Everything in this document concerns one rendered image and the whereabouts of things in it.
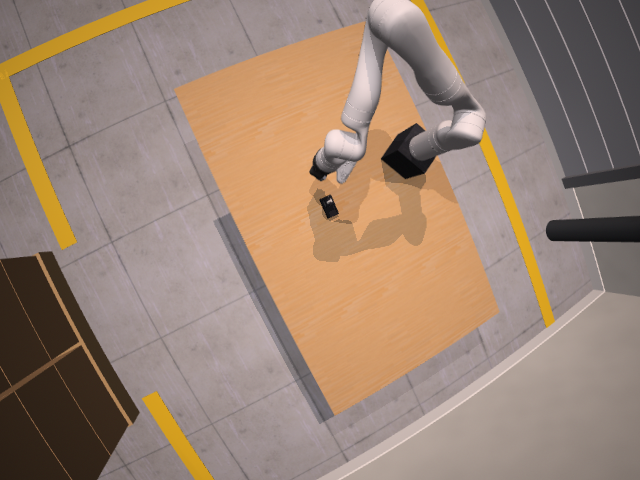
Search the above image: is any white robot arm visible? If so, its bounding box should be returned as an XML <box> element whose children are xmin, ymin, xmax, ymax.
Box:
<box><xmin>321</xmin><ymin>0</ymin><xmax>486</xmax><ymax>168</ymax></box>

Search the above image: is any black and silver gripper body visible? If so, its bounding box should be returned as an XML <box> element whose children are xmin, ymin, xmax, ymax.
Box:
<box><xmin>309</xmin><ymin>147</ymin><xmax>357</xmax><ymax>184</ymax></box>

